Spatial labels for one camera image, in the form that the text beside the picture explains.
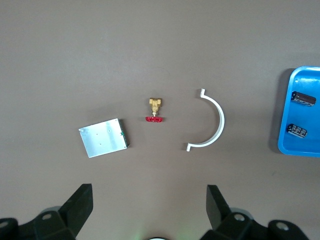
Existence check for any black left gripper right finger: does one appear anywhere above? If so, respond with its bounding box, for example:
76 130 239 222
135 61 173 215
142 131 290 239
202 184 307 240

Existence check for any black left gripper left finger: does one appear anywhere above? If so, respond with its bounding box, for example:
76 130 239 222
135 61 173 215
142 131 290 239
0 183 94 240

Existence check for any dark brown electrolytic capacitor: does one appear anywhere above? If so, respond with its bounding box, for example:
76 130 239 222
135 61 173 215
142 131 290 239
291 91 317 108
286 123 308 138

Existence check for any blue plastic tray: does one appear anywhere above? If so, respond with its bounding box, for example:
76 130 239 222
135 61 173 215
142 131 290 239
277 65 320 158

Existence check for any silver metal rectangular box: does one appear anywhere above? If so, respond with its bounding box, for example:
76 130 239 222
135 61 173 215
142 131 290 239
78 118 131 159

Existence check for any white semicircular pipe clamp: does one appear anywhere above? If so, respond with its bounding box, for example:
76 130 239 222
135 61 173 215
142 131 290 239
186 88 225 152

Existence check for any brass valve red handle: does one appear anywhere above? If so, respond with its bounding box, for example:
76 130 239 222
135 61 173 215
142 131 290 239
145 97 165 124

